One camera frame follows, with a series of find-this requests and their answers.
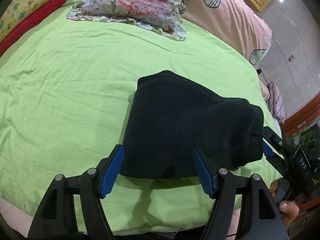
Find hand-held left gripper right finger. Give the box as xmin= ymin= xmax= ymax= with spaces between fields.
xmin=191 ymin=145 xmax=289 ymax=240

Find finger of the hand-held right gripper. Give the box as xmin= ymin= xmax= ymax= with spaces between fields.
xmin=265 ymin=155 xmax=288 ymax=172
xmin=261 ymin=126 xmax=292 ymax=157

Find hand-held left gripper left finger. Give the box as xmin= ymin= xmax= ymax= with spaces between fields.
xmin=27 ymin=144 xmax=125 ymax=240

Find black pants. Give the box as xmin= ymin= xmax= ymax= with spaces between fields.
xmin=119 ymin=69 xmax=265 ymax=180

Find person's right hand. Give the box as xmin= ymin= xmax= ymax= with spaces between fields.
xmin=269 ymin=179 xmax=302 ymax=230

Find green power strip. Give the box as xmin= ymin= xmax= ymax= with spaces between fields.
xmin=299 ymin=123 xmax=320 ymax=147

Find wooden furniture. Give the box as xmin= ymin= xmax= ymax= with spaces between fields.
xmin=280 ymin=96 xmax=320 ymax=140

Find pink checked cloth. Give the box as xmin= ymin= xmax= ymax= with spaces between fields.
xmin=265 ymin=82 xmax=287 ymax=124

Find green bed sheet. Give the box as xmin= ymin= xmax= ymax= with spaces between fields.
xmin=0 ymin=0 xmax=282 ymax=235

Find pink plaid-print duvet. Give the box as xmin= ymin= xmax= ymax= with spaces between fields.
xmin=61 ymin=0 xmax=272 ymax=68

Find floral ruffled cloth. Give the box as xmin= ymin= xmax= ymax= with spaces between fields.
xmin=66 ymin=0 xmax=197 ymax=41

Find red pillow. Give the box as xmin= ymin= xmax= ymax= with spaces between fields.
xmin=0 ymin=0 xmax=67 ymax=57

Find yellow printed pillow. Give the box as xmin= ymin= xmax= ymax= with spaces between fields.
xmin=0 ymin=0 xmax=74 ymax=42

